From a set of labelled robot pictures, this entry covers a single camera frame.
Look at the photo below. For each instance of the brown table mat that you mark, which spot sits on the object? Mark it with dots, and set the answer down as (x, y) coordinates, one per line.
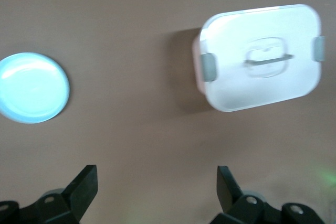
(131, 37)

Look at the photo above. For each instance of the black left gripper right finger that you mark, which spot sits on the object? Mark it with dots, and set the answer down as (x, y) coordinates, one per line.
(236, 205)

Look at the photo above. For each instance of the light blue round plate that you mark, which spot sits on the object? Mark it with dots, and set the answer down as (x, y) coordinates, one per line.
(31, 87)

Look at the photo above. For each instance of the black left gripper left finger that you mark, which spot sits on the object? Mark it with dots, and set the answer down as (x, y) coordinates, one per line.
(65, 205)

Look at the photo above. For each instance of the white lidded storage box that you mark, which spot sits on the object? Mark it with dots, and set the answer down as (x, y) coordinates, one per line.
(262, 90)

